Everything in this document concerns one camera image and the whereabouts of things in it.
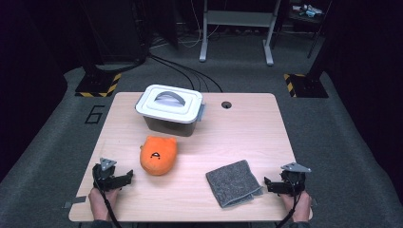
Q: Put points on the white and blue clutter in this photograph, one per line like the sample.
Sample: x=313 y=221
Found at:
x=309 y=11

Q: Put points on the orange plush toy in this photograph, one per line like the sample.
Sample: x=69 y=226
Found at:
x=158 y=156

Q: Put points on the black stand with striped base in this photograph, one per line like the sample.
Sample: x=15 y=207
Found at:
x=309 y=87
x=95 y=84

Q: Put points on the dark curtain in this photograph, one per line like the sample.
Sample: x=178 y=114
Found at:
x=374 y=79
x=25 y=79

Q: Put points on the dark shelf rack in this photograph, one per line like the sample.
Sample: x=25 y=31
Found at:
x=304 y=23

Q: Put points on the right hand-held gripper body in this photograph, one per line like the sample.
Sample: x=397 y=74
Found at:
x=293 y=182

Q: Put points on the black tape floor mark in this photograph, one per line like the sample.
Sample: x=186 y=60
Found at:
x=92 y=122

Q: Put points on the black equipment cabinet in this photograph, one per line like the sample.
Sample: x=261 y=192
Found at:
x=120 y=31

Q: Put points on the person's right hand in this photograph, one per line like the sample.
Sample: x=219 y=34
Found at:
x=302 y=205

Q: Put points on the grey towel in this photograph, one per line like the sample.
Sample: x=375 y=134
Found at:
x=233 y=183

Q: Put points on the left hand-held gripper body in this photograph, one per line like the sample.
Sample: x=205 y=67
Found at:
x=103 y=180

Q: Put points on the white metal desk frame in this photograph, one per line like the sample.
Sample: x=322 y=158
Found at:
x=237 y=18

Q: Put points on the person's left hand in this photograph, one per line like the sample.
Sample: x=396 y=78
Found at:
x=99 y=202

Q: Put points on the clear plastic storage box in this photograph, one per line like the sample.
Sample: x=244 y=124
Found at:
x=171 y=128

